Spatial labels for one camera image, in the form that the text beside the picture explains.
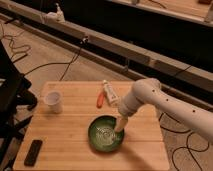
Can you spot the white power strip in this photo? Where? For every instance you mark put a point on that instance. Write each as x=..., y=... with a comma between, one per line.
x=58, y=15

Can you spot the long metal rail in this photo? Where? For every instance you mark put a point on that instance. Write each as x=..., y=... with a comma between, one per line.
x=127, y=31

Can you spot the black remote control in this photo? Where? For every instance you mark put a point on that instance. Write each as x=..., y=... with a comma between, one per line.
x=33, y=153

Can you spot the orange handled tool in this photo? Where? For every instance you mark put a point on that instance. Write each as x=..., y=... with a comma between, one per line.
x=100, y=99

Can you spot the wooden table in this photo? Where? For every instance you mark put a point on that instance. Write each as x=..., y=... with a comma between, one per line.
x=65, y=141

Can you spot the white tube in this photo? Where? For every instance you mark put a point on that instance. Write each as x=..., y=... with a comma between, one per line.
x=111, y=95

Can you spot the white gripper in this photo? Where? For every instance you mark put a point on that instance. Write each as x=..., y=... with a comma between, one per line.
x=120, y=123

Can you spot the green ceramic bowl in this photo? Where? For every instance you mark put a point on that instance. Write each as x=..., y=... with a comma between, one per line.
x=101, y=134

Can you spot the white plastic cup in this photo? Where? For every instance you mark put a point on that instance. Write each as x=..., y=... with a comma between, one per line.
x=53, y=100

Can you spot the black chair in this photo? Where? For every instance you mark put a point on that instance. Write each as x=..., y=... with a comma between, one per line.
x=13, y=92

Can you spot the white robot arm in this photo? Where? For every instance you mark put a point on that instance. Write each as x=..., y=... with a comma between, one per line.
x=148, y=91

